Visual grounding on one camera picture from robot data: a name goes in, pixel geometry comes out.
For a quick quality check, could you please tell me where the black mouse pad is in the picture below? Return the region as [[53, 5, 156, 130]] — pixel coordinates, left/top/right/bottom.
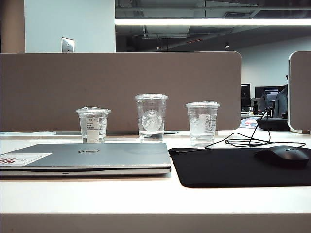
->
[[168, 146, 311, 189]]

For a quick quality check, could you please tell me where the small clear labelled plastic cup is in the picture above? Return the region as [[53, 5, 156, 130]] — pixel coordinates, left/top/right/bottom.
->
[[75, 106, 112, 144]]

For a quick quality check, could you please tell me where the tall clear Starbucks logo cup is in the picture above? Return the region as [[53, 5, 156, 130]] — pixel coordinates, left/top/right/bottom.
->
[[134, 93, 169, 142]]

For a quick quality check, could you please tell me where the colourful printed paper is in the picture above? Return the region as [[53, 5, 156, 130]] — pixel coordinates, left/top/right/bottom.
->
[[240, 117, 262, 129]]

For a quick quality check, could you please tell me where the black pouch bag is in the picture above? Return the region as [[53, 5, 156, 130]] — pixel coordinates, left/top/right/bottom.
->
[[256, 117, 290, 131]]

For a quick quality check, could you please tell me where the metal wall switch plate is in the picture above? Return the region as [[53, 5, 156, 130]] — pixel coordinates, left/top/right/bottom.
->
[[61, 37, 75, 53]]

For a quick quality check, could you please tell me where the black mouse cable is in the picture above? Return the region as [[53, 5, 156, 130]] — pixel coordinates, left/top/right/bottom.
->
[[205, 108, 307, 149]]

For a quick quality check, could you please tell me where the narrow brown desk partition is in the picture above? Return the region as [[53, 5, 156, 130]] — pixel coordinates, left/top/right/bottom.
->
[[288, 50, 311, 134]]

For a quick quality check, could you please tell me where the narrow black computer monitor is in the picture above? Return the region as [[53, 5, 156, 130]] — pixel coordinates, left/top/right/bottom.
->
[[241, 83, 251, 107]]

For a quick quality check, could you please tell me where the wide black computer monitor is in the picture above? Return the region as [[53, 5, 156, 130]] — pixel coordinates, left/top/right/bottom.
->
[[255, 85, 287, 107]]

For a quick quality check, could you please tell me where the black computer mouse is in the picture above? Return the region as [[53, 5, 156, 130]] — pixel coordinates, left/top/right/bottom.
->
[[253, 145, 310, 168]]

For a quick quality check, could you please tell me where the medium clear lidded plastic cup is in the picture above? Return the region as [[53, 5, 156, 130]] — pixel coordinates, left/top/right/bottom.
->
[[185, 101, 221, 148]]

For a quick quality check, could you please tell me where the long white ceiling light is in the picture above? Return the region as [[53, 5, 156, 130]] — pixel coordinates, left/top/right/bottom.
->
[[115, 18, 311, 26]]

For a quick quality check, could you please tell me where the silver Dell laptop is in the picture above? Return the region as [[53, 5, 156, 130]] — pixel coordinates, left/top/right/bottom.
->
[[0, 142, 172, 178]]

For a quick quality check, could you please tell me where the grey office chair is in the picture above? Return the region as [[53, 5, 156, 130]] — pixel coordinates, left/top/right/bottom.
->
[[273, 84, 290, 119]]

